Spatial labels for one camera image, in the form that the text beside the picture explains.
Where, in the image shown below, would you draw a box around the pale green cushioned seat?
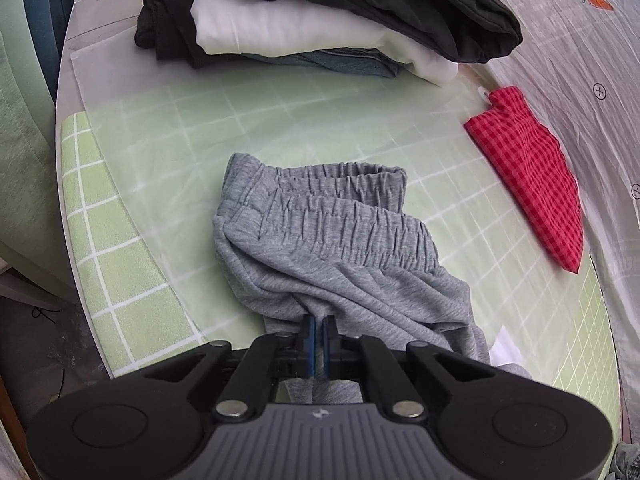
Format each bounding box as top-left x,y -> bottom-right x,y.
0,7 -> 78,306

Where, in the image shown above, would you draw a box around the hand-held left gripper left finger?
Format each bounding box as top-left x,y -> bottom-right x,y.
142,316 -> 318,421

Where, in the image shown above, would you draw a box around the green checked tablecloth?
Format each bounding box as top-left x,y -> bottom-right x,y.
55,60 -> 623,441

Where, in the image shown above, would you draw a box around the grey pants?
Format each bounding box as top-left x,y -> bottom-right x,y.
212,152 -> 533,406

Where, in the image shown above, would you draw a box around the translucent plastic sheet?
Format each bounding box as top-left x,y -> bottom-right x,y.
70,35 -> 601,356

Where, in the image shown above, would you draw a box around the white printed plastic cover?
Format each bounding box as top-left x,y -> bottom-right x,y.
460,0 -> 640,441

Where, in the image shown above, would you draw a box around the small white paper piece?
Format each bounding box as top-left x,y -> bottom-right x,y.
489,327 -> 526,367

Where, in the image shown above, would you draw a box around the blue chair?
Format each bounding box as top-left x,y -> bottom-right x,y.
17,0 -> 75,108

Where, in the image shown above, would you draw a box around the small black folded garment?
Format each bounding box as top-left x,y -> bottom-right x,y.
134,0 -> 236,70

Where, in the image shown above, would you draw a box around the red checked cloth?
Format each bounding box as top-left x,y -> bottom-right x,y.
463,86 -> 585,275

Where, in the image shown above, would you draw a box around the large black folded garment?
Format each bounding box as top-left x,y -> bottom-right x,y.
207,0 -> 524,65

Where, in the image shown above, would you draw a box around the blue denim garment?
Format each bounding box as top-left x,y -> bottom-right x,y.
242,47 -> 403,79

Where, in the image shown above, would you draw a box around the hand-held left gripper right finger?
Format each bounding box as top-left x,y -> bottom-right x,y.
322,316 -> 501,421

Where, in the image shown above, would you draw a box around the white folded garment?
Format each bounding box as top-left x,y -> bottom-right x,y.
191,0 -> 460,87

